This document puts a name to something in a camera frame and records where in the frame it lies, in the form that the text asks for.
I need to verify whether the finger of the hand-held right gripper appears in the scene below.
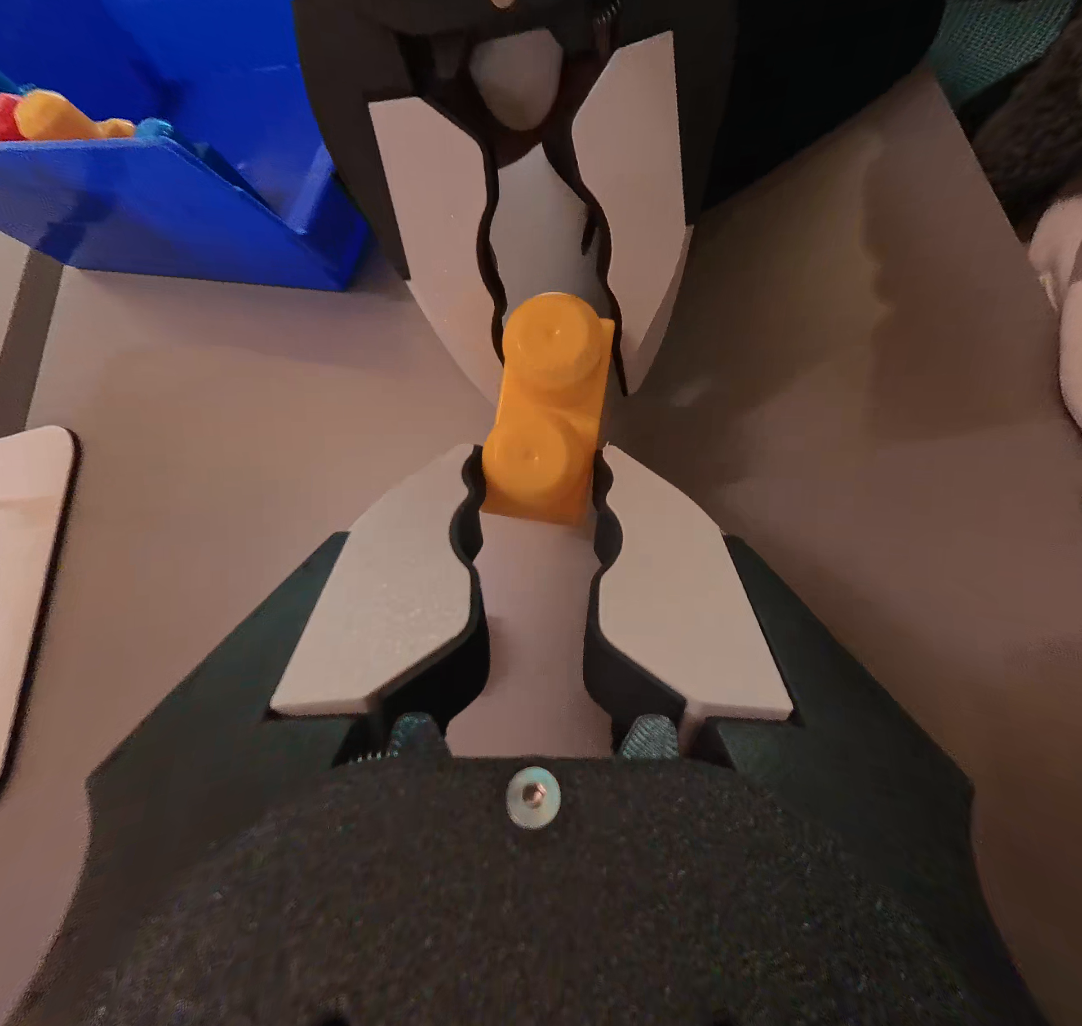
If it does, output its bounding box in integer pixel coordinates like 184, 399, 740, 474
570, 28, 697, 399
367, 96, 508, 407

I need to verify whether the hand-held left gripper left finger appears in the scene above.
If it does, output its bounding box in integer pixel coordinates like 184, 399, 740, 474
269, 443, 491, 750

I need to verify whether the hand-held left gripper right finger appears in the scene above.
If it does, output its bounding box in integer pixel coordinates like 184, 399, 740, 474
583, 444, 796, 750

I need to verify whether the yellow two-stud block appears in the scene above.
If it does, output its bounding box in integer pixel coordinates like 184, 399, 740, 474
482, 290, 617, 528

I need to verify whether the blue plastic bin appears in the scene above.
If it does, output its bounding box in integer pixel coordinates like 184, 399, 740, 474
0, 0, 373, 293

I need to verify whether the heap of joined coloured blocks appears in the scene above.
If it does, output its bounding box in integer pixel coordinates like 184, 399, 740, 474
0, 89, 199, 148

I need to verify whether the white stand with wooden board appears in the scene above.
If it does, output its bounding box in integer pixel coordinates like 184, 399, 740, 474
0, 426, 81, 782

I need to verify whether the grey mesh chair seat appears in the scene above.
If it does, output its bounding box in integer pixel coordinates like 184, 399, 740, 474
925, 0, 1082, 114

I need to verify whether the person's black fleece-lined jacket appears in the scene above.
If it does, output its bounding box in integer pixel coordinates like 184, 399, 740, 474
972, 37, 1082, 241

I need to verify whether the person's grey printed sweatshirt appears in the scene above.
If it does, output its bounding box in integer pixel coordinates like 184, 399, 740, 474
1027, 197, 1082, 427

